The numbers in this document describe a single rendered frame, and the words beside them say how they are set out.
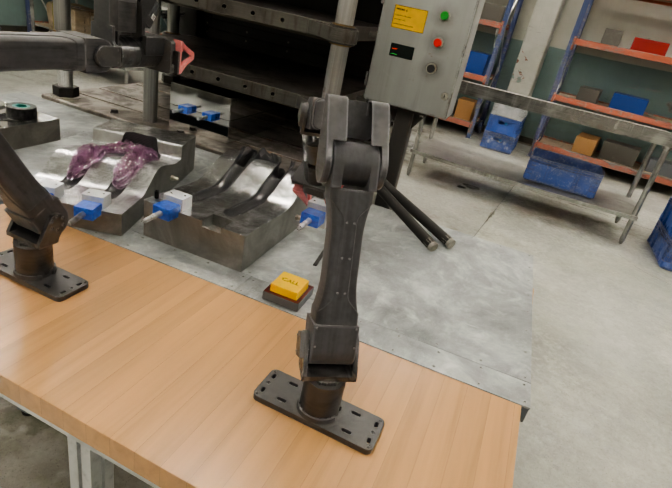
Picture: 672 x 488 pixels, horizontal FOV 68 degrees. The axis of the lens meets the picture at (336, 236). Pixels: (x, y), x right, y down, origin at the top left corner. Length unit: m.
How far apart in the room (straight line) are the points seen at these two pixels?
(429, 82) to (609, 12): 5.87
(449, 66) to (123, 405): 1.36
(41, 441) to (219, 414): 1.13
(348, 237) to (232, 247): 0.44
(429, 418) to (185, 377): 0.40
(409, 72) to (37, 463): 1.66
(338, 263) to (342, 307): 0.06
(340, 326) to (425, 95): 1.16
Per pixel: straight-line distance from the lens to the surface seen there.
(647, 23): 7.50
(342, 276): 0.70
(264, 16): 1.87
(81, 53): 0.98
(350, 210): 0.68
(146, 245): 1.18
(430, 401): 0.89
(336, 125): 0.69
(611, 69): 7.49
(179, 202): 1.14
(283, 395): 0.81
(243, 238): 1.06
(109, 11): 1.04
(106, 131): 1.59
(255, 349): 0.90
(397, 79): 1.76
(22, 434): 1.90
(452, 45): 1.72
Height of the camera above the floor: 1.37
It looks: 26 degrees down
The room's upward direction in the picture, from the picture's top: 12 degrees clockwise
